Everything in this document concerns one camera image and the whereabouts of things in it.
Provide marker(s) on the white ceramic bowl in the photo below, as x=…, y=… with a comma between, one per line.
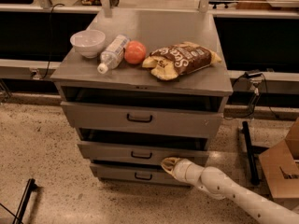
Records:
x=88, y=43

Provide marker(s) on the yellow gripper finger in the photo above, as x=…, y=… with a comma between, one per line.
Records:
x=169, y=170
x=170, y=161

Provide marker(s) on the grey top drawer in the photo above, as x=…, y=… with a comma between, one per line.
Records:
x=133, y=119

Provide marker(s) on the clear plastic water bottle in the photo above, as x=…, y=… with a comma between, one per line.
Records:
x=112, y=56

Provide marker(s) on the grey bottom drawer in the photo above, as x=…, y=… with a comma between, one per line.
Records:
x=134, y=174

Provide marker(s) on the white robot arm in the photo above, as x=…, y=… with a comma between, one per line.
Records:
x=215, y=183

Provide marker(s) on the red tomato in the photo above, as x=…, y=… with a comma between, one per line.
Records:
x=135, y=52

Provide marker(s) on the grey drawer cabinet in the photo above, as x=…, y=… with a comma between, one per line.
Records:
x=207, y=90

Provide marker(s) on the black floor bar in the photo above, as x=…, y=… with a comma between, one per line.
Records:
x=252, y=164
x=30, y=187

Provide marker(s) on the black floor bar right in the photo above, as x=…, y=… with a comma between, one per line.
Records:
x=252, y=164

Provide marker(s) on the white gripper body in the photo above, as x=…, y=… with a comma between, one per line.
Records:
x=181, y=169

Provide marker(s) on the black floor bar left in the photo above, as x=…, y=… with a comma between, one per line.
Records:
x=30, y=187

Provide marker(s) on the cardboard box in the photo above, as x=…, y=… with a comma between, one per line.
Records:
x=281, y=171

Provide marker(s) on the grey drawer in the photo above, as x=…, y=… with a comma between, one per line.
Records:
x=98, y=151
x=133, y=119
x=134, y=174

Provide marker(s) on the brown yellow chip bag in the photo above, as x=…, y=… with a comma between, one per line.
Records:
x=171, y=62

